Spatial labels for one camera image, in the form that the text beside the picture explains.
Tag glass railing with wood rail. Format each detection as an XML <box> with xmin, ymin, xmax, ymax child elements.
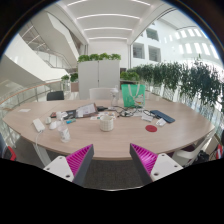
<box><xmin>0</xmin><ymin>79</ymin><xmax>73</xmax><ymax>113</ymax></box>

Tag tall clear drink bottle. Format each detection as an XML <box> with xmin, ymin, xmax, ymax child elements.
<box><xmin>110</xmin><ymin>85</ymin><xmax>121</xmax><ymax>108</ymax></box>

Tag red and white sign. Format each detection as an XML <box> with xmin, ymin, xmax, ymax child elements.
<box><xmin>214</xmin><ymin>143</ymin><xmax>224</xmax><ymax>160</ymax></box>

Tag red and black chair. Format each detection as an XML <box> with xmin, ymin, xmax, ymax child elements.
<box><xmin>0</xmin><ymin>133</ymin><xmax>18</xmax><ymax>162</ymax></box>

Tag brown clipboard with papers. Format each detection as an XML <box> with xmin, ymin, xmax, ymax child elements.
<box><xmin>74</xmin><ymin>102</ymin><xmax>99</xmax><ymax>119</ymax></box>

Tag white paper sheet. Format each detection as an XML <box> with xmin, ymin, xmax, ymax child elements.
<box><xmin>140</xmin><ymin>114</ymin><xmax>154</xmax><ymax>123</ymax></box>

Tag white chair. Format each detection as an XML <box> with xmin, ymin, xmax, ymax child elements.
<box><xmin>88</xmin><ymin>87</ymin><xmax>116</xmax><ymax>101</ymax></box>
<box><xmin>171</xmin><ymin>128</ymin><xmax>218</xmax><ymax>168</ymax></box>

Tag small black case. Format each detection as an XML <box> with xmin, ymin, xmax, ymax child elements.
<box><xmin>65</xmin><ymin>110</ymin><xmax>78</xmax><ymax>120</ymax></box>

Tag flat round red coaster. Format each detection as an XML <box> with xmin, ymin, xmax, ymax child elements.
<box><xmin>145</xmin><ymin>124</ymin><xmax>158</xmax><ymax>133</ymax></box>

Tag white power strip cable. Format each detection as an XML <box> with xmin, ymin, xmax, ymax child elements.
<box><xmin>33</xmin><ymin>130</ymin><xmax>48</xmax><ymax>167</ymax></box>

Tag white power strip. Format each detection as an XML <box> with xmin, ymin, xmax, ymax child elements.
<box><xmin>32</xmin><ymin>118</ymin><xmax>46</xmax><ymax>133</ymax></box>

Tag tangled black cables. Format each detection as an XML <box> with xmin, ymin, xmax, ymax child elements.
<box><xmin>114</xmin><ymin>105</ymin><xmax>156</xmax><ymax>119</ymax></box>

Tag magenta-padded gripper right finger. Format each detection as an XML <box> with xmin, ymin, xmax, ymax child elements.
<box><xmin>129</xmin><ymin>143</ymin><xmax>184</xmax><ymax>186</ymax></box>

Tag white grid-pattern mug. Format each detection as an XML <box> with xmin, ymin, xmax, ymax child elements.
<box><xmin>99</xmin><ymin>114</ymin><xmax>115</xmax><ymax>132</ymax></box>

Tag small planter with greenery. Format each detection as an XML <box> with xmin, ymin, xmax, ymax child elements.
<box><xmin>60</xmin><ymin>72</ymin><xmax>80</xmax><ymax>93</ymax></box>

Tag white plastic packet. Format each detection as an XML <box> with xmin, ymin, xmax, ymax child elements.
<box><xmin>155</xmin><ymin>117</ymin><xmax>167</xmax><ymax>127</ymax></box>

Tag row of green plants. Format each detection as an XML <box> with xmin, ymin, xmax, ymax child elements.
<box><xmin>119</xmin><ymin>58</ymin><xmax>224</xmax><ymax>111</ymax></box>

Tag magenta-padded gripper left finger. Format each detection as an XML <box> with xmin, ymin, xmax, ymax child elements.
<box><xmin>43</xmin><ymin>143</ymin><xmax>95</xmax><ymax>187</ymax></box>

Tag clear plastic water bottle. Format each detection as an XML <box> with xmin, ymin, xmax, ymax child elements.
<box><xmin>57</xmin><ymin>120</ymin><xmax>72</xmax><ymax>144</ymax></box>

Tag ceiling light strips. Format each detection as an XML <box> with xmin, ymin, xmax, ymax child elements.
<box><xmin>66</xmin><ymin>0</ymin><xmax>152</xmax><ymax>41</ymax></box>

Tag white cabinet with plants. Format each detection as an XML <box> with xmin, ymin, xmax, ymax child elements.
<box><xmin>77</xmin><ymin>52</ymin><xmax>122</xmax><ymax>100</ymax></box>

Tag green tote bag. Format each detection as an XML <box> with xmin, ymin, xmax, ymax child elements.
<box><xmin>120</xmin><ymin>83</ymin><xmax>147</xmax><ymax>109</ymax></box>

